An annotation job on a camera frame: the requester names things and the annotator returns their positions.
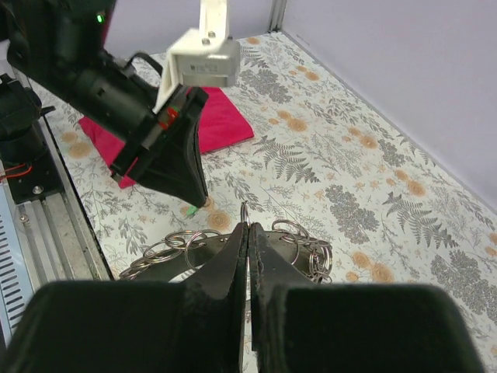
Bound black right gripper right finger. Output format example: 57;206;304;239
248;223;484;372

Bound green tag key set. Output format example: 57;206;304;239
186;206;198;216

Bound aluminium frame posts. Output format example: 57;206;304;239
268;0;287;33

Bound floral tablecloth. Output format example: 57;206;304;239
36;33;496;372

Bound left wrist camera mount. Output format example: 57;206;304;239
153;0;241;113

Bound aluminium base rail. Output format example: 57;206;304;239
0;112;113;335

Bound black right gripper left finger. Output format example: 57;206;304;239
0;221;249;373

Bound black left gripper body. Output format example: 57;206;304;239
109;87;208;181

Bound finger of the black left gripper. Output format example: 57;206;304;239
134;117;207;206

